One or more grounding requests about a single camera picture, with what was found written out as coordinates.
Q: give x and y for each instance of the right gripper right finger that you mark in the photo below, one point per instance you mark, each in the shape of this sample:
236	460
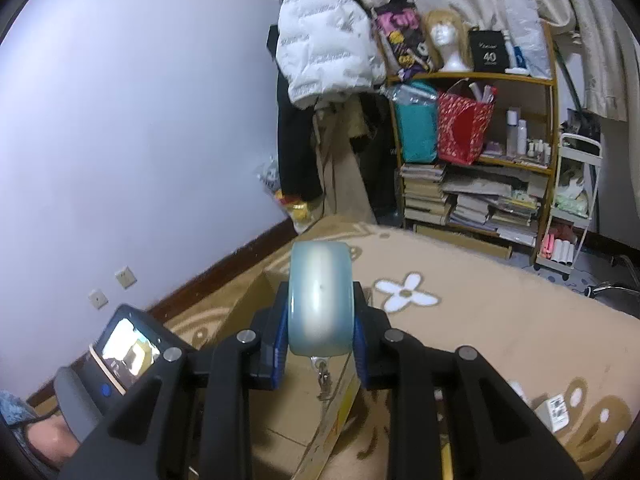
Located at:
492	433

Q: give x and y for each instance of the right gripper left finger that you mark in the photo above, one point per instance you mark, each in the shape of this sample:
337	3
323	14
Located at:
201	397

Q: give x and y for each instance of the cardboard box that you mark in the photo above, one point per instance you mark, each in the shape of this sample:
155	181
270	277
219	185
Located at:
293	432

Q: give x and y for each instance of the light blue oval case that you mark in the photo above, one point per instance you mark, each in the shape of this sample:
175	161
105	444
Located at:
321	304

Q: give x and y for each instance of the person hand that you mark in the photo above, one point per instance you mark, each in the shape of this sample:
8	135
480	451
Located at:
52	439

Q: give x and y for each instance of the yellow snack bag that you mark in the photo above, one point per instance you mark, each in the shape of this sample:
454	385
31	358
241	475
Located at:
302	215

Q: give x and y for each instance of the stack of books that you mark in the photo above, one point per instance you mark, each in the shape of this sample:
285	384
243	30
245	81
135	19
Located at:
500	202

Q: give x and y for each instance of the wooden shelf unit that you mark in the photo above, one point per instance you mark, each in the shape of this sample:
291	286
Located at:
549	119

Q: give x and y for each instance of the white rolling cart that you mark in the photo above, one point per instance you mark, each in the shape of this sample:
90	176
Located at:
570	204

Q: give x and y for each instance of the red gift bag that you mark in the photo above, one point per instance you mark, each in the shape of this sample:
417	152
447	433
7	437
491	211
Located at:
462	121

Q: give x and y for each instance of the teal bag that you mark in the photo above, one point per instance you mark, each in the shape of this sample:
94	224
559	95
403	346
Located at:
416	116

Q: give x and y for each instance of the white puffer jacket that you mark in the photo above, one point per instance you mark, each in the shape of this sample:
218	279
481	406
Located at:
326	51

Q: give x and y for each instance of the black box with 40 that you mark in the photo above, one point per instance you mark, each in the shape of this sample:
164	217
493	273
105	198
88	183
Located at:
488	50

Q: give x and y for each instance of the mannequin head with blonde wig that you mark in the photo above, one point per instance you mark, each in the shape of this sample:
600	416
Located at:
448	41

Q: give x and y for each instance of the black patterned tote bag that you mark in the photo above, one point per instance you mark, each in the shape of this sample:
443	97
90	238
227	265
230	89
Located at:
403	39

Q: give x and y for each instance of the wall socket lower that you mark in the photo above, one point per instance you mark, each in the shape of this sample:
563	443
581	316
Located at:
98	299

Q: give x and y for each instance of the wall socket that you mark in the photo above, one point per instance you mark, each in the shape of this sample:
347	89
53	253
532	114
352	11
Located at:
125	277
98	299

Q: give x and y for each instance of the wall socket upper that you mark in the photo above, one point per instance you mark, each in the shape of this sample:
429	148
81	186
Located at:
125	277

